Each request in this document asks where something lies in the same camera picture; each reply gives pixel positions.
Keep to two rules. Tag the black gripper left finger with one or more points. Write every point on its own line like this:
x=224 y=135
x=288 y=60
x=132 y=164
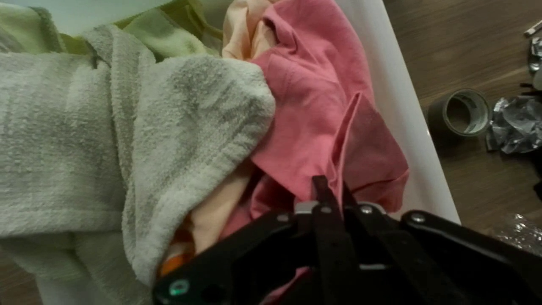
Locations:
x=239 y=270

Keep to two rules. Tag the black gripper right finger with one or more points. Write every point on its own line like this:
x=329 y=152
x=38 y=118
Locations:
x=446 y=263

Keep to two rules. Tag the pink shirt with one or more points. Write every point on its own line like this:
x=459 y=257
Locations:
x=326 y=121

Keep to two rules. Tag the grey white towel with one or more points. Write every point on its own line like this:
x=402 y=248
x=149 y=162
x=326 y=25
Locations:
x=104 y=155

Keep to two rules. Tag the light green cloth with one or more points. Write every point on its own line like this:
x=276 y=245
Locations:
x=166 y=28

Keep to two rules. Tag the peach orange printed shirt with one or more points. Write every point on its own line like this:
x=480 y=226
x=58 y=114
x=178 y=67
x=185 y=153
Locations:
x=246 y=36

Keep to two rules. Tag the white plastic storage bin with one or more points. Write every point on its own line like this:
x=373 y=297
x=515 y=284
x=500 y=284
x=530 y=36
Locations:
x=398 y=104

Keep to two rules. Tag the crumpled foil wrapper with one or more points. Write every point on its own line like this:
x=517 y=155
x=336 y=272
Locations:
x=515 y=126

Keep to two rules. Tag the grey tape roll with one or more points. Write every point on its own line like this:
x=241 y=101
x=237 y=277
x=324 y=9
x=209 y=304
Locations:
x=463 y=114

